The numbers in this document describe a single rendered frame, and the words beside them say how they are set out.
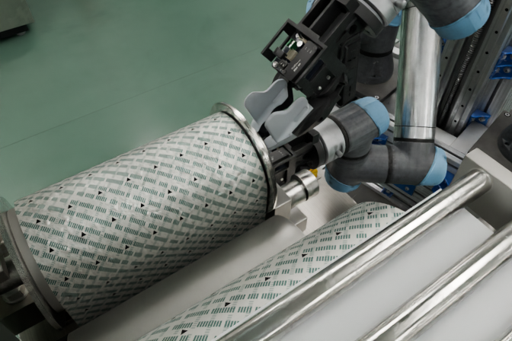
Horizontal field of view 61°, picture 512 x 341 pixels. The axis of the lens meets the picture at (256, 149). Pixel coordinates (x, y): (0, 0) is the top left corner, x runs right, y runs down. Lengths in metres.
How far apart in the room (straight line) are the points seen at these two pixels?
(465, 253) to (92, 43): 3.02
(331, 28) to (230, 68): 2.25
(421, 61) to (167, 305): 0.62
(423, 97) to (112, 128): 1.89
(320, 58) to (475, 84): 0.87
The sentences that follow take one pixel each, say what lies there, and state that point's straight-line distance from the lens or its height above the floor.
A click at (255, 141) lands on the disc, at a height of 1.31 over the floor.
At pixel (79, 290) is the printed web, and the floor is 1.26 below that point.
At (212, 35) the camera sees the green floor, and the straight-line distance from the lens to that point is 3.08.
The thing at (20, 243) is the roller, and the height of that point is 1.30.
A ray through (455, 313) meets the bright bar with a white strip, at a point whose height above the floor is 1.44.
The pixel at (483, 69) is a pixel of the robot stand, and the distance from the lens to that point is 1.32.
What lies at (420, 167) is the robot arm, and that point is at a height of 1.04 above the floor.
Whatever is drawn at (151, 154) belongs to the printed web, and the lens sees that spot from 0.47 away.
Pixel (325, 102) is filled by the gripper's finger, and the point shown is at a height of 1.31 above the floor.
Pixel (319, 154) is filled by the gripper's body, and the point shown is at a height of 1.13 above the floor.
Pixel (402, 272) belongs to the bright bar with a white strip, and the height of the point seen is 1.44.
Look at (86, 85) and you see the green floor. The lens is 2.81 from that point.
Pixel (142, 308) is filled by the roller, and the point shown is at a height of 1.23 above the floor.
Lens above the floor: 1.65
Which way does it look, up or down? 47 degrees down
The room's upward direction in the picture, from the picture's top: straight up
